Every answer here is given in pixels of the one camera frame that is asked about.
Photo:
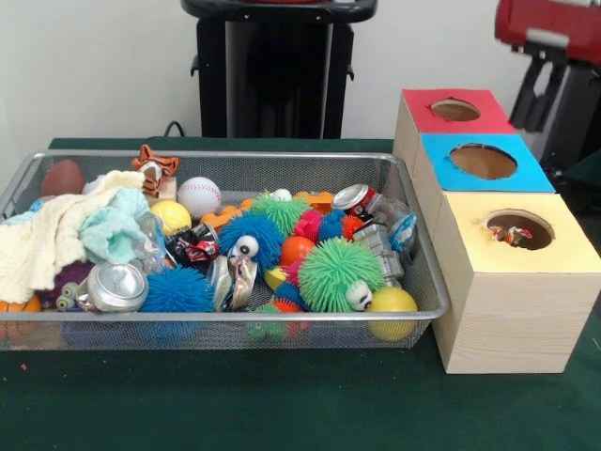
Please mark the wooden box with three holes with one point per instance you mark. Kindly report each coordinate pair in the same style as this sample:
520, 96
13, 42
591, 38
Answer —
516, 319

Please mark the dark green table cloth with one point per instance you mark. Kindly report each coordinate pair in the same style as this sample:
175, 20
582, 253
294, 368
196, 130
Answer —
587, 188
235, 399

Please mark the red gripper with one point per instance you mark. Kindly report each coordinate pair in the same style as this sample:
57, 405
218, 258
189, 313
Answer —
554, 23

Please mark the tiger plush toy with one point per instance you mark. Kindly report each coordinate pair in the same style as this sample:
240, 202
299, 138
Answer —
155, 171

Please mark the green spiky toy with eyes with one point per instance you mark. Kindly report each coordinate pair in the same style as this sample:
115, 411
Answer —
282, 211

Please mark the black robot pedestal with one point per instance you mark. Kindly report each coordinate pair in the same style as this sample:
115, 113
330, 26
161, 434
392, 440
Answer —
282, 70

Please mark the green spiky ball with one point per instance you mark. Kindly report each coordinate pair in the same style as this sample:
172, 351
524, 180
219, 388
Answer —
335, 272

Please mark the white baseball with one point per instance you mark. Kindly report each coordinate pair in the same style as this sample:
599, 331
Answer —
199, 197

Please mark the mint green cloth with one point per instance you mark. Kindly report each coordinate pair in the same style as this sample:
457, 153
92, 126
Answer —
117, 230

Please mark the yellow ball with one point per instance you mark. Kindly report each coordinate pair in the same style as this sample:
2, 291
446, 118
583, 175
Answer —
394, 305

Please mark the crushed silver can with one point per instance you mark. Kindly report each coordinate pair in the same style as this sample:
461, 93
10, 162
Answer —
112, 286

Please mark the cream knitted cloth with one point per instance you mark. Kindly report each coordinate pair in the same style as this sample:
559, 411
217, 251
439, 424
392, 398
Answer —
47, 235

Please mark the white colourful patterned cloth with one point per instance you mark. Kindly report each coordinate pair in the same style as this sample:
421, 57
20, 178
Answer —
509, 233

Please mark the blue spiky ball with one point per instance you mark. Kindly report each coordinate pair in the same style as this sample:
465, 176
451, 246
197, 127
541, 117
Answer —
176, 291
263, 230

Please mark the silver mesh bin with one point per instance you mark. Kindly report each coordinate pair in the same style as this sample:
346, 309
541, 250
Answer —
188, 315

